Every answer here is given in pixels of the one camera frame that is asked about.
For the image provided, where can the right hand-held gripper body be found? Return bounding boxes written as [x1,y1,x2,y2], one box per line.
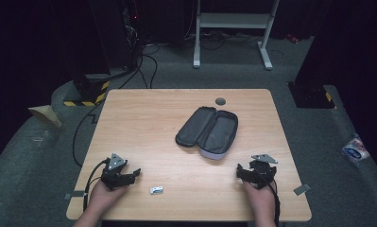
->
[241,153,279,190]

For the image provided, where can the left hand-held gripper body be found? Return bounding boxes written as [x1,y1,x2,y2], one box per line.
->
[100,152,137,191]

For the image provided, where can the grey pencil case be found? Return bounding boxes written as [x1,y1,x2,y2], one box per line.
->
[175,106,239,161]

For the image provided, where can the person's left hand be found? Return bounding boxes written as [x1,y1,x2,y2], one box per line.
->
[88,181,129,216]

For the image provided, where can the person's right hand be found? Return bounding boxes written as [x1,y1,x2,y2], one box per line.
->
[242,180,277,218]

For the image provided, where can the grey tape strip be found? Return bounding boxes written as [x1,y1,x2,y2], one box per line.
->
[293,183,312,197]
[63,190,87,201]

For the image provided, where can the black yellow striped base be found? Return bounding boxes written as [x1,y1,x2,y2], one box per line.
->
[287,81,337,110]
[62,74,111,108]

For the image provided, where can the beige cardboard piece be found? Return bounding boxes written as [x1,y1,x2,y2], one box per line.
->
[27,105,63,129]

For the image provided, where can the white blue plastic packet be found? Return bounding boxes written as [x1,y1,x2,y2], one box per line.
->
[340,133,371,164]

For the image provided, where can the white metal stand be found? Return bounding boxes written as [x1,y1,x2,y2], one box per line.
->
[193,0,281,71]

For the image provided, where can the black equipment rack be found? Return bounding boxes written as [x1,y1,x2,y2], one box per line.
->
[91,0,146,71]

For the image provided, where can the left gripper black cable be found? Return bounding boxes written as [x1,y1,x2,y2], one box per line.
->
[82,159,111,212]

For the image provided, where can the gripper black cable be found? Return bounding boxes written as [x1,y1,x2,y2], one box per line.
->
[82,159,111,212]
[259,169,281,227]

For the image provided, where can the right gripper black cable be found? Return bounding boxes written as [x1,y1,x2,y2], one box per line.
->
[259,169,281,227]

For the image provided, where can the black floor cable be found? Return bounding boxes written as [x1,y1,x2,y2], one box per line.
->
[72,44,160,168]

